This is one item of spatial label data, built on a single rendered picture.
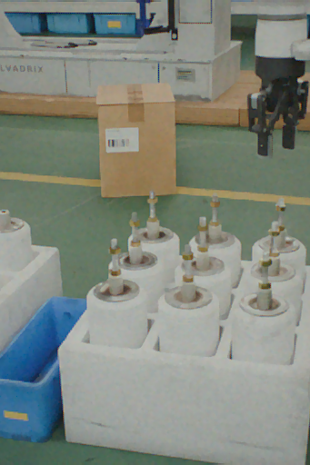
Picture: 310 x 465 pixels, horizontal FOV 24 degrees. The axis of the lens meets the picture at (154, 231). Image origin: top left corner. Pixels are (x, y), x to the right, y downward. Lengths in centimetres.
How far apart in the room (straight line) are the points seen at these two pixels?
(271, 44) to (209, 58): 217
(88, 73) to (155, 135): 119
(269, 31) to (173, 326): 46
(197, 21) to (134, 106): 108
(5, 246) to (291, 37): 68
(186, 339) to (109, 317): 12
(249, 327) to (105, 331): 23
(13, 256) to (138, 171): 94
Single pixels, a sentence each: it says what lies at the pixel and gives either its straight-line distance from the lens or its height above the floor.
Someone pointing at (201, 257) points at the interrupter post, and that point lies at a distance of 125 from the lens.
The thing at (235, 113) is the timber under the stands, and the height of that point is 5.
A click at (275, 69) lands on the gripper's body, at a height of 59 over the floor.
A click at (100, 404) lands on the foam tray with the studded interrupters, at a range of 122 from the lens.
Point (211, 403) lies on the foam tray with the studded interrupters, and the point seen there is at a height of 11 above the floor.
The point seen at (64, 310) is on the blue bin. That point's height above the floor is 9.
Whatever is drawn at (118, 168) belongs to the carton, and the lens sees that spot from 234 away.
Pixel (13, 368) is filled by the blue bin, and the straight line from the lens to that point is 136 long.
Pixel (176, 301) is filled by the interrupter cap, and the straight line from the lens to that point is 116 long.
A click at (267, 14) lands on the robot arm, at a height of 67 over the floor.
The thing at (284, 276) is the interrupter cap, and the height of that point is 25.
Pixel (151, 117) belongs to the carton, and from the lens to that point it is 230.
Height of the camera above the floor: 79
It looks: 22 degrees down
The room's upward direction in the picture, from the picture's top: 2 degrees counter-clockwise
